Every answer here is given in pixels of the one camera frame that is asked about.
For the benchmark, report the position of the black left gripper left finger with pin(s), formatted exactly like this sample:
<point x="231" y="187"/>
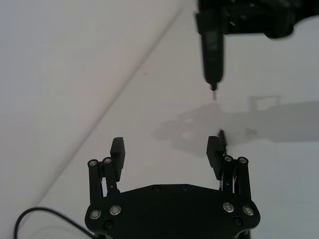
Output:
<point x="117" y="159"/>

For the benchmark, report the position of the black electric screwdriver tool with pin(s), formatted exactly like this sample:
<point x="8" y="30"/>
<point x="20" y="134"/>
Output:
<point x="213" y="49"/>

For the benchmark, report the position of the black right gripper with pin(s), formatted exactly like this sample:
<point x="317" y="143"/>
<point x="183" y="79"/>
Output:
<point x="274" y="17"/>

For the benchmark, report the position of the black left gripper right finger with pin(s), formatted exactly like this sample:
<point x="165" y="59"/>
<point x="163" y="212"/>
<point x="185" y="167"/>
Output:
<point x="214" y="154"/>

